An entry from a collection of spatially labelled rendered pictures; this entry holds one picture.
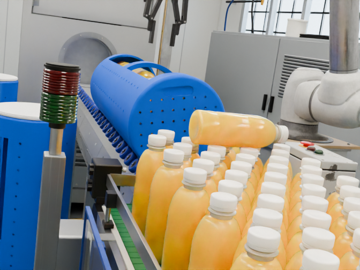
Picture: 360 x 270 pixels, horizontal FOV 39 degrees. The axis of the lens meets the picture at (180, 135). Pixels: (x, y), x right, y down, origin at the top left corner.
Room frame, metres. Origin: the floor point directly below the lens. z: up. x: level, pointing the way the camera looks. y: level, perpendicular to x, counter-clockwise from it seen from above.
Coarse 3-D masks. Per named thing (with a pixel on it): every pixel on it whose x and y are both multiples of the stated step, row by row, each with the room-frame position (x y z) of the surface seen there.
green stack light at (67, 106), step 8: (48, 96) 0.85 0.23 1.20; (56, 96) 0.85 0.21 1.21; (64, 96) 0.85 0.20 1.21; (72, 96) 0.86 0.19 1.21; (40, 104) 0.86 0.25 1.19; (48, 104) 0.85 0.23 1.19; (56, 104) 0.85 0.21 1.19; (64, 104) 0.85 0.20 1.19; (72, 104) 0.86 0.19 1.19; (40, 112) 0.86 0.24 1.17; (48, 112) 0.85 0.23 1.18; (56, 112) 0.85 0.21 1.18; (64, 112) 0.85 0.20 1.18; (72, 112) 0.86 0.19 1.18; (48, 120) 0.85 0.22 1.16; (56, 120) 0.85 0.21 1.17; (64, 120) 0.85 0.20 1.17; (72, 120) 0.86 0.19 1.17
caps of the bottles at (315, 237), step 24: (192, 168) 0.83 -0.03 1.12; (240, 168) 0.90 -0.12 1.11; (312, 168) 0.96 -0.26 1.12; (216, 192) 0.71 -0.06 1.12; (240, 192) 0.76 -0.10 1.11; (264, 192) 0.78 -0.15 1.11; (312, 192) 0.80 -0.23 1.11; (264, 216) 0.63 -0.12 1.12; (312, 216) 0.66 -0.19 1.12; (264, 240) 0.56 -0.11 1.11; (312, 240) 0.58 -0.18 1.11; (312, 264) 0.51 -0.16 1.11; (336, 264) 0.51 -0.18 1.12
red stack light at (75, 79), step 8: (48, 72) 0.85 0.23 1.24; (56, 72) 0.85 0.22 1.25; (64, 72) 0.85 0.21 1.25; (72, 72) 0.86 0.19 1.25; (48, 80) 0.85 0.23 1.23; (56, 80) 0.85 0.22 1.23; (64, 80) 0.85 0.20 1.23; (72, 80) 0.86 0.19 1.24; (48, 88) 0.85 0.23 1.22; (56, 88) 0.85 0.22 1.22; (64, 88) 0.85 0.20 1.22; (72, 88) 0.86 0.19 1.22
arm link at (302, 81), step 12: (300, 72) 2.00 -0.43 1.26; (312, 72) 1.98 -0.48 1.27; (288, 84) 2.02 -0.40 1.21; (300, 84) 1.97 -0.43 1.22; (312, 84) 1.95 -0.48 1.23; (288, 96) 2.00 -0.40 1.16; (300, 96) 1.96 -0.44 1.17; (288, 108) 2.00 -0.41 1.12; (300, 108) 1.95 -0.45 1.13; (288, 120) 1.99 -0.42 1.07; (300, 120) 1.97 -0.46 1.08; (312, 120) 1.95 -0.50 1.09
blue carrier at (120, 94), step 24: (96, 72) 2.10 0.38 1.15; (120, 72) 1.74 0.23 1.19; (168, 72) 1.79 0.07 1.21; (96, 96) 1.97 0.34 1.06; (120, 96) 1.53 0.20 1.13; (144, 96) 1.35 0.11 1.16; (168, 96) 1.38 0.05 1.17; (192, 96) 1.40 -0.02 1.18; (216, 96) 1.42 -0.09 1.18; (120, 120) 1.47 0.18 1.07; (144, 120) 1.36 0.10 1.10; (168, 120) 1.38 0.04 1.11; (144, 144) 1.36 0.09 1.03
